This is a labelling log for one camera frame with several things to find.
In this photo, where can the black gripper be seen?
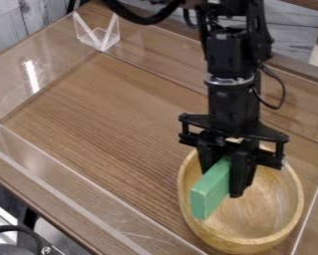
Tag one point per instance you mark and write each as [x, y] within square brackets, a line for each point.
[233, 118]

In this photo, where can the green rectangular block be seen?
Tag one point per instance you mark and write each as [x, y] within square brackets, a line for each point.
[210, 189]

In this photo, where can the brown wooden bowl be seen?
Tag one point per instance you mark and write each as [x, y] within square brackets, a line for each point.
[250, 224]

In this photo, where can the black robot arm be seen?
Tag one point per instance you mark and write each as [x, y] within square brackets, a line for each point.
[234, 37]

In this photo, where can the clear acrylic tray walls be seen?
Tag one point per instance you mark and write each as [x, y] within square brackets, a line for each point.
[90, 153]

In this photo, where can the clear acrylic corner bracket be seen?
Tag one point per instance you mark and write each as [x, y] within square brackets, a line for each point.
[98, 38]

